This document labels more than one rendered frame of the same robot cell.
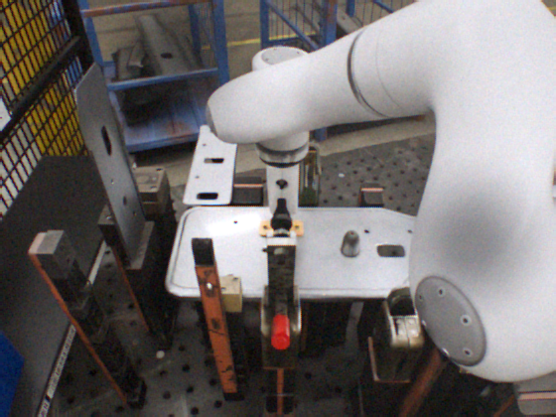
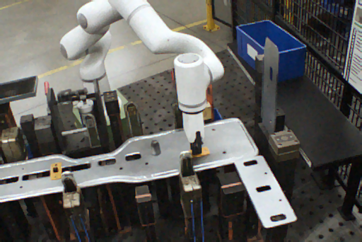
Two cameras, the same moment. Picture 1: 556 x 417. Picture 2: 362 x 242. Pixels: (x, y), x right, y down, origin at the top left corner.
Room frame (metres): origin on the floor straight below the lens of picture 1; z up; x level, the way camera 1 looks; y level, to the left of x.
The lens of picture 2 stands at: (1.61, -0.22, 1.90)
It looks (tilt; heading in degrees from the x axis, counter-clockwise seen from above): 37 degrees down; 177
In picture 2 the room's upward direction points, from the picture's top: 9 degrees counter-clockwise
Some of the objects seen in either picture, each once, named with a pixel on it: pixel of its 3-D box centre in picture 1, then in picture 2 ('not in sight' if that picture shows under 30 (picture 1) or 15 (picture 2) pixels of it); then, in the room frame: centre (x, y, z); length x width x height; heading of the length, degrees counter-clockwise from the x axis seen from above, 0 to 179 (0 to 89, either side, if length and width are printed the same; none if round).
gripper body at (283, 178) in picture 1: (281, 173); (194, 119); (0.56, -0.01, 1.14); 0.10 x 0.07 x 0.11; 179
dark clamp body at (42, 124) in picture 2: not in sight; (56, 160); (0.31, -0.50, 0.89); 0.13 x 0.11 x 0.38; 179
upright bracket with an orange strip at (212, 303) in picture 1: (219, 340); (210, 125); (0.36, 0.10, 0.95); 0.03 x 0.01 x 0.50; 89
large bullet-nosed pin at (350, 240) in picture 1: (350, 243); (155, 148); (0.51, -0.13, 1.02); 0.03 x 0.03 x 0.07
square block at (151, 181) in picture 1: (160, 239); (280, 179); (0.65, 0.27, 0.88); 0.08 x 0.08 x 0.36; 89
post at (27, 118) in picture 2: not in sight; (40, 158); (0.29, -0.56, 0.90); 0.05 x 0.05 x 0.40; 89
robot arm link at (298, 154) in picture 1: (282, 144); (191, 101); (0.56, -0.01, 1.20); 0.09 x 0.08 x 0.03; 179
